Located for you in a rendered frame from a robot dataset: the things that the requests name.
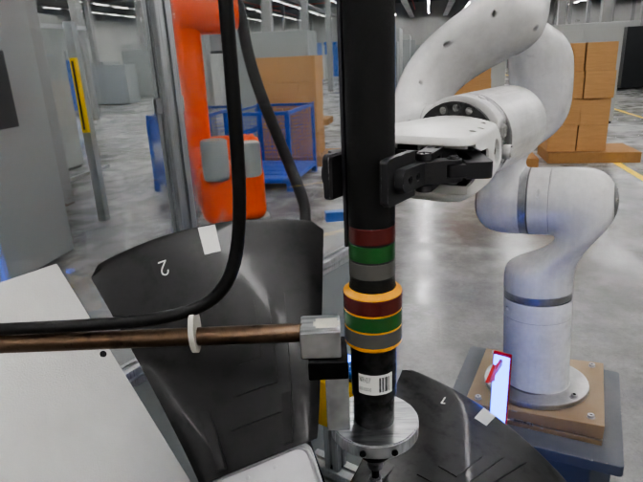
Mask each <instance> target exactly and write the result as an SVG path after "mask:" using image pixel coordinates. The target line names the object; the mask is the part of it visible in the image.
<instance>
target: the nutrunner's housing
mask: <svg viewBox="0 0 643 482"><path fill-rule="evenodd" d="M350 351H351V382H352V394H353V396H354V416H355V422H356V423H357V424H358V425H359V426H360V427H362V428H365V429H369V430H381V429H385V428H388V427H390V426H391V425H392V424H393V422H394V397H395V395H396V347H395V348H394V349H392V350H390V351H387V352H384V353H376V354H372V353H364V352H360V351H357V350H355V349H353V348H352V347H350ZM363 459H364V460H366V461H367V462H369V463H382V462H384V461H386V460H388V458H387V459H366V458H363Z"/></svg>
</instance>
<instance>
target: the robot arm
mask: <svg viewBox="0 0 643 482"><path fill-rule="evenodd" d="M550 2H551V0H471V1H470V3H469V5H468V6H467V7H466V8H464V9H463V10H462V11H460V12H459V13H458V14H457V15H455V16H454V17H453V18H451V19H450V20H449V21H447V22H446V23H445V24H444V25H442V26H441V27H440V28H439V29H438V30H437V31H435V32H434V33H433V34H432V35H431V36H430V37H429V38H428V39H427V40H426V41H425V42H424V43H423V44H422V45H421V46H420V47H419V48H418V50H417V51H416V52H415V53H414V55H413V56H412V57H411V59H410V61H409V62H408V64H407V66H406V67H405V69H404V71H403V73H402V75H401V77H400V79H399V82H398V85H397V87H396V91H395V155H393V156H390V157H387V158H384V159H383V160H382V161H380V205H382V206H383V207H385V208H391V207H393V206H395V205H397V204H399V203H401V202H403V201H405V200H407V199H409V198H411V199H421V200H430V201H439V202H460V201H463V200H465V199H467V198H469V197H471V196H472V195H474V194H476V200H475V210H476V214H477V218H478V220H479V221H480V223H481V224H482V225H483V226H485V227H486V228H488V229H490V230H494V231H497V232H504V233H521V234H543V235H553V236H554V240H553V241H552V242H551V243H550V244H548V245H546V246H544V247H542V248H540V249H537V250H534V251H532V252H526V253H523V254H520V255H518V256H515V257H514V258H512V259H510V260H509V261H508V262H507V264H506V266H505V270H504V281H503V353H507V354H511V355H512V368H511V381H510V393H509V403H510V404H512V405H517V406H521V407H525V408H530V409H538V410H558V409H565V408H570V407H573V406H576V405H578V404H580V403H581V402H582V401H584V400H585V399H586V398H587V396H588V392H589V384H588V380H587V378H586V377H585V376H584V375H583V374H582V373H581V372H580V371H578V370H577V369H575V368H574V367H572V366H570V365H569V363H570V340H571V317H572V295H573V279H574V273H575V270H576V266H577V264H578V262H579V260H580V258H581V257H582V255H583V254H584V253H585V252H586V250H587V249H588V248H589V247H590V246H591V245H592V244H593V243H594V242H595V241H596V240H597V239H598V238H599V237H600V236H601V235H602V234H603V233H604V232H605V231H606V230H607V229H608V228H609V226H610V224H611V223H612V221H613V220H614V218H615V216H616V214H617V210H618V206H619V193H618V187H617V186H616V184H615V182H614V181H613V179H612V178H611V177H610V176H609V175H608V174H607V173H605V172H603V171H601V170H599V169H595V168H589V167H528V166H527V165H526V160H527V157H528V155H529V154H530V153H531V152H532V151H534V150H535V149H536V148H537V146H538V145H540V144H541V143H542V142H544V141H546V140H547V139H549V138H550V137H551V136H552V135H554V134H555V133H556V132H557V131H558V130H559V128H560V127H561V126H562V125H563V123H564V122H565V119H566V118H567V115H568V113H569V110H570V106H571V102H572V94H573V81H574V55H573V51H572V48H571V45H570V43H569V42H568V40H567V39H566V37H565V36H564V35H563V34H562V33H560V32H559V31H558V30H557V29H555V28H554V27H552V26H551V25H549V24H548V23H547V19H548V15H549V9H550ZM507 59H508V74H509V85H503V86H499V87H494V88H489V89H484V90H479V91H474V92H470V93H465V94H460V95H455V96H454V94H455V93H456V92H457V91H458V90H459V89H460V88H462V87H463V86H464V85H465V84H466V83H468V82H469V81H470V80H472V79H473V78H475V77H477V76H478V75H480V74H481V73H483V72H485V71H487V70H488V69H490V68H492V67H494V66H496V65H498V64H500V63H501V62H503V61H505V60H507ZM321 179H322V182H323V196H324V198H325V199H326V200H334V199H337V198H339V197H342V196H343V174H342V149H341V148H340V149H331V150H328V153H327V154H324V155H323V157H322V168H321Z"/></svg>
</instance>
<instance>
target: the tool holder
mask: <svg viewBox="0 0 643 482"><path fill-rule="evenodd" d="M316 318H337V320H340V316H339V315H323V316H302V317H301V318H300V323H301V327H300V329H299V341H300V356H301V358H302V359H303V360H308V378H309V380H310V381H315V380H325V397H326V417H327V429H328V430H331V431H332V436H333V438H334V440H335V442H336V443H337V444H338V445H339V446H340V447H341V448H342V449H343V450H345V451H347V452H349V453H350V454H353V455H356V456H358V457H362V458H366V459H387V458H391V457H394V456H397V455H400V454H402V453H404V452H406V451H407V450H409V449H410V448H411V447H412V446H413V445H414V443H415V442H416V440H417V437H418V429H419V421H418V416H417V413H416V412H415V410H414V409H413V407H412V406H411V405H409V404H408V403H407V402H405V401H403V400H402V399H400V398H397V397H394V422H393V424H392V425H391V426H390V427H388V428H385V429H381V430H369V429H365V428H362V427H360V426H359V425H358V424H357V423H356V422H355V416H354V396H352V397H350V398H349V371H348V355H347V343H346V341H345V337H341V328H340V326H339V325H338V327H328V328H316V326H313V321H316Z"/></svg>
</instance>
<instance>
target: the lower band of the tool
mask: <svg viewBox="0 0 643 482"><path fill-rule="evenodd" d="M395 282H396V281H395ZM401 293H402V287H401V285H400V284H399V283H397V282H396V287H395V288H394V289H393V290H392V291H390V292H387V293H384V294H379V295H366V294H361V293H357V292H355V291H353V290H351V289H350V288H349V282H348V283H347V284H345V285H344V294H345V295H346V296H348V297H350V298H352V299H355V300H358V301H362V302H382V301H388V300H391V299H394V298H396V297H398V296H399V295H401ZM401 309H402V308H401ZM401 309H400V310H399V311H398V312H396V313H394V314H392V315H389V316H385V317H379V318H388V317H391V316H394V315H396V314H397V313H399V312H400V311H401ZM347 312H348V311H347ZM348 313H349V312H348ZM349 314H350V315H352V316H354V317H357V318H367V317H360V316H356V315H353V314H351V313H349ZM369 319H376V318H369ZM400 326H401V325H400ZM400 326H399V327H400ZM346 327H347V326H346ZM399 327H398V328H399ZM347 328H348V327H347ZM398 328H396V329H394V330H392V331H389V332H386V333H381V334H366V333H360V332H357V331H354V330H352V329H350V328H348V329H349V330H351V331H353V332H355V333H358V334H362V335H369V336H378V335H384V334H388V333H391V332H394V331H396V330H397V329H398ZM345 341H346V340H345ZM401 341H402V340H400V341H399V342H398V343H397V344H395V345H394V346H391V347H389V348H386V349H379V350H368V349H362V348H359V347H356V346H353V345H351V344H350V343H348V342H347V341H346V343H347V344H348V345H349V346H350V347H352V348H353V349H355V350H357V351H360V352H364V353H372V354H376V353H384V352H387V351H390V350H392V349H394V348H395V347H396V346H398V345H399V344H400V343H401Z"/></svg>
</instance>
